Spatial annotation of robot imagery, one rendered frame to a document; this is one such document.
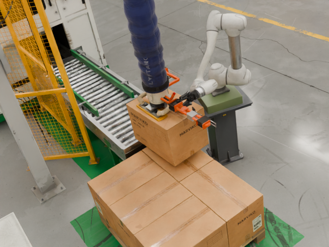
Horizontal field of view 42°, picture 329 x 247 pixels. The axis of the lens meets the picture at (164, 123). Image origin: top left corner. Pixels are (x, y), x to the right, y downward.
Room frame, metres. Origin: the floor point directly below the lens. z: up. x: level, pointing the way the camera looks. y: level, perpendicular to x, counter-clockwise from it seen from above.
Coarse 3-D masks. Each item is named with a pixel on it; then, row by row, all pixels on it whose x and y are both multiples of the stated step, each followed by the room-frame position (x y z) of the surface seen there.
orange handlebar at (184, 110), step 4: (172, 76) 3.33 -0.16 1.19; (176, 76) 3.30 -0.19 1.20; (176, 80) 3.24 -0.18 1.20; (172, 84) 3.22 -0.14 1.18; (164, 96) 3.03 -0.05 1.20; (164, 100) 2.97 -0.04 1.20; (176, 108) 2.82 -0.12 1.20; (180, 108) 2.80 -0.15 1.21; (184, 108) 2.79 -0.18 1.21; (180, 112) 2.78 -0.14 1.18; (184, 112) 2.74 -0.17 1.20; (196, 116) 2.67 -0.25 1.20; (200, 116) 2.65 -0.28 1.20; (208, 124) 2.53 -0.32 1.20
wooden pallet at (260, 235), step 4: (100, 216) 2.88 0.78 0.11; (104, 220) 2.80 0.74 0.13; (104, 224) 2.86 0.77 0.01; (108, 224) 2.74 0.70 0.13; (108, 228) 2.79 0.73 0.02; (112, 228) 2.67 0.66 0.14; (264, 228) 2.34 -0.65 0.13; (112, 232) 2.73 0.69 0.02; (260, 232) 2.32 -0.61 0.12; (264, 232) 2.34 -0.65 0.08; (116, 236) 2.67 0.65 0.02; (252, 236) 2.28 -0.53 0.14; (256, 236) 2.29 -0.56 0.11; (260, 236) 2.31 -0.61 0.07; (264, 236) 2.34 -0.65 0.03; (120, 240) 2.62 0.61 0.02; (248, 240) 2.25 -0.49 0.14; (256, 240) 2.30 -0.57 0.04; (260, 240) 2.31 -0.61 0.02; (120, 244) 2.59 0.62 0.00; (124, 244) 2.57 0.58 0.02; (244, 244) 2.22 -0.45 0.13
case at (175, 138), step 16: (176, 96) 3.21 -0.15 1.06; (128, 112) 3.25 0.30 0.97; (144, 112) 3.06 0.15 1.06; (176, 112) 2.96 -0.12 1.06; (144, 128) 3.05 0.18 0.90; (160, 128) 2.83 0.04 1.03; (176, 128) 2.79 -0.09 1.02; (192, 128) 2.87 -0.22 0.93; (144, 144) 3.11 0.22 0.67; (160, 144) 2.87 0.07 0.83; (176, 144) 2.77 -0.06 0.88; (192, 144) 2.86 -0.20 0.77; (176, 160) 2.75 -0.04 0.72
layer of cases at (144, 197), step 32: (128, 160) 3.09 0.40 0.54; (160, 160) 3.00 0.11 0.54; (192, 160) 2.91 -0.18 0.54; (96, 192) 2.76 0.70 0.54; (128, 192) 2.68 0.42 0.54; (160, 192) 2.60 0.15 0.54; (192, 192) 2.52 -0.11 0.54; (224, 192) 2.45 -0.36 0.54; (256, 192) 2.38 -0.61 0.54; (128, 224) 2.32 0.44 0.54; (160, 224) 2.26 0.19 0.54; (192, 224) 2.19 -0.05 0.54; (224, 224) 2.14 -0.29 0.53; (256, 224) 2.30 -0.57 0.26
